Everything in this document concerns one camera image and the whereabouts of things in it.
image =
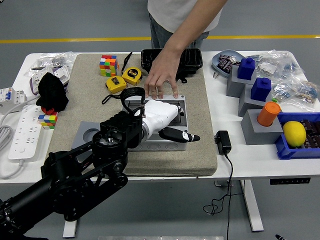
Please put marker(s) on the person's left hand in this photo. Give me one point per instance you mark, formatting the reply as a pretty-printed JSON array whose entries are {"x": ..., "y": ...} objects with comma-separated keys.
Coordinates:
[{"x": 162, "y": 72}]

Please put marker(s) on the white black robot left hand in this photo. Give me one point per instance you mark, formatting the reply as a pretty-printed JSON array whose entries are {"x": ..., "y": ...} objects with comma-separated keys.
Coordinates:
[{"x": 160, "y": 115}]

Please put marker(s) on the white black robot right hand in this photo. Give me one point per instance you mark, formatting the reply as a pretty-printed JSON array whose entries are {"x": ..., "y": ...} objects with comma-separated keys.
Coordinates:
[{"x": 279, "y": 237}]

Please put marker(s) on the grey junction box clear lid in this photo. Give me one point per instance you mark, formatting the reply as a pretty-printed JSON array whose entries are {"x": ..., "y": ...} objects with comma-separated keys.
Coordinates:
[{"x": 162, "y": 146}]

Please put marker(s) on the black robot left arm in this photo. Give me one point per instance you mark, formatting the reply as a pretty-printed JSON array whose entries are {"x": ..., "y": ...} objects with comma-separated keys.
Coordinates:
[{"x": 75, "y": 170}]

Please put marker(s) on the person's left forearm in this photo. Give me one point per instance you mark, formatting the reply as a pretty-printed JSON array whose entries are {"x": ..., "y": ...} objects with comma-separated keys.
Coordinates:
[{"x": 192, "y": 27}]

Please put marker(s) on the orange cylinder battery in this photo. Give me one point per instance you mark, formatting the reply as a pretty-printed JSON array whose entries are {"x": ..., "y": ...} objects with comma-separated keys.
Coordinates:
[{"x": 268, "y": 113}]

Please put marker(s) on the yellow tape measure black label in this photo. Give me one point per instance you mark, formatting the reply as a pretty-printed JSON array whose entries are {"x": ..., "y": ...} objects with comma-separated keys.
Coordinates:
[{"x": 132, "y": 75}]

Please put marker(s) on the black plastic case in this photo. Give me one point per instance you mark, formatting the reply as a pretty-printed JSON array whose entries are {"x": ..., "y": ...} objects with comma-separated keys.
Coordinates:
[{"x": 193, "y": 58}]

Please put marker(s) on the white table leg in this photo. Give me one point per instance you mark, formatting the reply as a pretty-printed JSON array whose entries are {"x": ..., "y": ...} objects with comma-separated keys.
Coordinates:
[
  {"x": 69, "y": 230},
  {"x": 252, "y": 207}
]

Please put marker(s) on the grey-brown mat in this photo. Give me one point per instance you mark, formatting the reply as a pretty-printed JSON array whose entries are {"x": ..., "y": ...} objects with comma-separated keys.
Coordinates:
[{"x": 162, "y": 162}]

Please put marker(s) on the small metal clip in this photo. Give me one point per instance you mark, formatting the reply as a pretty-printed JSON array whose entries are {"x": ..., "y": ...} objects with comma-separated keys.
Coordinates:
[{"x": 215, "y": 75}]

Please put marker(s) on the blue-grey oval dish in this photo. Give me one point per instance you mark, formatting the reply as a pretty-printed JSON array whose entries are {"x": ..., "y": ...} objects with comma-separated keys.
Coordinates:
[{"x": 215, "y": 62}]

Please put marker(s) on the large colourful puzzle cube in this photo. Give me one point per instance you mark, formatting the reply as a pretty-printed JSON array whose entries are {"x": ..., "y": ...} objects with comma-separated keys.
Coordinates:
[{"x": 108, "y": 65}]

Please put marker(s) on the black table control panel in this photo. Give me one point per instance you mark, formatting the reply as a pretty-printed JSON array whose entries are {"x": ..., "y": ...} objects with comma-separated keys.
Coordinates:
[{"x": 290, "y": 181}]

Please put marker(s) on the dark snack packet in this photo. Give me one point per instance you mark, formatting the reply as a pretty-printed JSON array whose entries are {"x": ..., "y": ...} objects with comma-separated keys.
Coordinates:
[
  {"x": 225, "y": 57},
  {"x": 225, "y": 66}
]

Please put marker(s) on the black power adapter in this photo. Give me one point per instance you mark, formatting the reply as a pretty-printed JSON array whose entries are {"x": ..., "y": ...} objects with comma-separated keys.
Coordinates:
[{"x": 224, "y": 142}]

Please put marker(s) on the grey block with round hole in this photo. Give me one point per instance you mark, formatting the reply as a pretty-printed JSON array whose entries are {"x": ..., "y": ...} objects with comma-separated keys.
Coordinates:
[{"x": 80, "y": 136}]

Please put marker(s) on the blue stepped block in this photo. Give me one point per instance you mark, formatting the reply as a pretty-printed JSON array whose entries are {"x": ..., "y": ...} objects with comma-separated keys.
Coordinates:
[
  {"x": 261, "y": 90},
  {"x": 246, "y": 68}
]

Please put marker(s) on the blue plastic bin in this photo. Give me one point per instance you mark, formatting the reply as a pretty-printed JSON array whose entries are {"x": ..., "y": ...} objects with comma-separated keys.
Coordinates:
[{"x": 287, "y": 151}]

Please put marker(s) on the white plug adapter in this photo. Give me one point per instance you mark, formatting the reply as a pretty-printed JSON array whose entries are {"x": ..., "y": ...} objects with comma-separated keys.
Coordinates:
[{"x": 61, "y": 73}]

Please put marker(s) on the yellow lemon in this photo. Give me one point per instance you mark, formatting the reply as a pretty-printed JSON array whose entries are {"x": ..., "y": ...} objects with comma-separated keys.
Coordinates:
[{"x": 294, "y": 133}]

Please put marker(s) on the clear bag with adapters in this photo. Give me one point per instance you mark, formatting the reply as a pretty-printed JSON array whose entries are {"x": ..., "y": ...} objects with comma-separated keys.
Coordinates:
[{"x": 57, "y": 58}]

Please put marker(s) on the black cloth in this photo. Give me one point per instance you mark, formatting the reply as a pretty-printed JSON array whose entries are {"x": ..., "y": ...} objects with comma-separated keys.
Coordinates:
[{"x": 52, "y": 92}]

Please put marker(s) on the small colourful puzzle cube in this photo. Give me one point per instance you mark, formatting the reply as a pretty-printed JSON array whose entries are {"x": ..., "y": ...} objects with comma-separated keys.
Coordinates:
[{"x": 48, "y": 121}]

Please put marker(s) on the clear bag of parts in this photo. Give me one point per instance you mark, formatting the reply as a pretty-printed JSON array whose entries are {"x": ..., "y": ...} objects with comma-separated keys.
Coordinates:
[
  {"x": 275, "y": 65},
  {"x": 300, "y": 92}
]

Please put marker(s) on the dark brown components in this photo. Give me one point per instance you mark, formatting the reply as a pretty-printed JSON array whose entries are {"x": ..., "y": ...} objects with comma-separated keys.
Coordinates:
[{"x": 312, "y": 127}]

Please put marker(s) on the small green piece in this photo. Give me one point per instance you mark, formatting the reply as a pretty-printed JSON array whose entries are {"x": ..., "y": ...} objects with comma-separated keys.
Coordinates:
[{"x": 274, "y": 100}]

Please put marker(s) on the white purple socket adapter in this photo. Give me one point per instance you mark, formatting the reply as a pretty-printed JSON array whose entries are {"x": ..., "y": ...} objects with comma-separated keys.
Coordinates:
[{"x": 35, "y": 82}]

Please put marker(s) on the white power strip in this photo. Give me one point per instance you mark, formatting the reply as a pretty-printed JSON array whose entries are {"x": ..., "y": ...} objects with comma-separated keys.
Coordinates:
[{"x": 25, "y": 132}]

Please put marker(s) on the white circuit breaker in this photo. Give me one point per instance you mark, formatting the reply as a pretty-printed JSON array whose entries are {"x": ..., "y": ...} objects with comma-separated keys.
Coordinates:
[{"x": 15, "y": 96}]

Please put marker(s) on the metal table bracket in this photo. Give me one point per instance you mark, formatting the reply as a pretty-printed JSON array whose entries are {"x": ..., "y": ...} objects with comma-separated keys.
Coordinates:
[{"x": 220, "y": 183}]

